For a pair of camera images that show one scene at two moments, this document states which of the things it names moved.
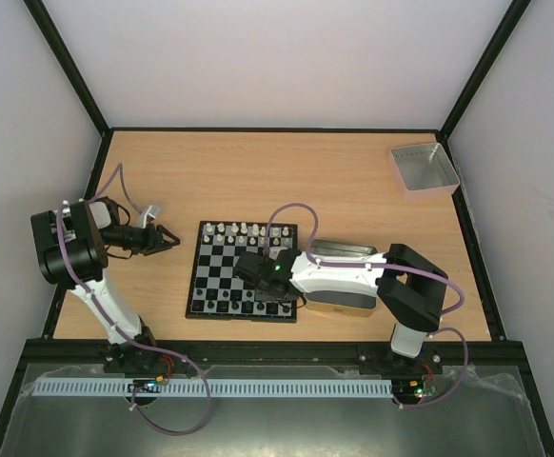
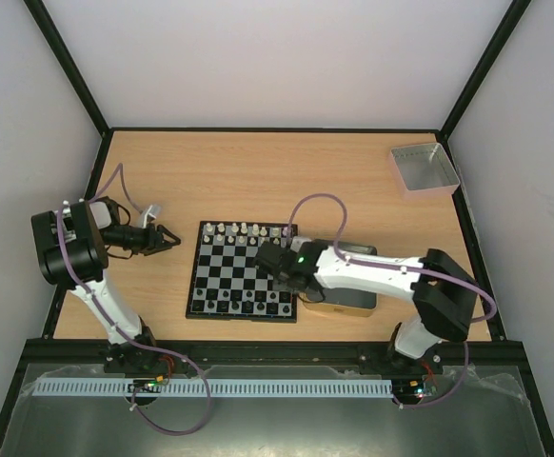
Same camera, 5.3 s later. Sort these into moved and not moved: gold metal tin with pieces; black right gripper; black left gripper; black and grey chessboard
Moved: black right gripper
Not moved: black left gripper; gold metal tin with pieces; black and grey chessboard
